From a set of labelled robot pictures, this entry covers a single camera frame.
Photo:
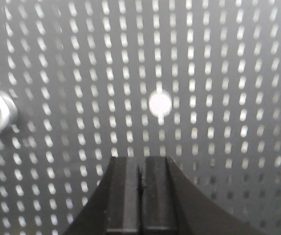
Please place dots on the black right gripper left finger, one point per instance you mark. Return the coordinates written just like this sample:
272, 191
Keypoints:
114, 206

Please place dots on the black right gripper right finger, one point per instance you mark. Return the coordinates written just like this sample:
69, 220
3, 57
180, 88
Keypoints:
172, 205

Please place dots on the black perforated pegboard panel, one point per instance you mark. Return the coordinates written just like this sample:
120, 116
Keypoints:
197, 80

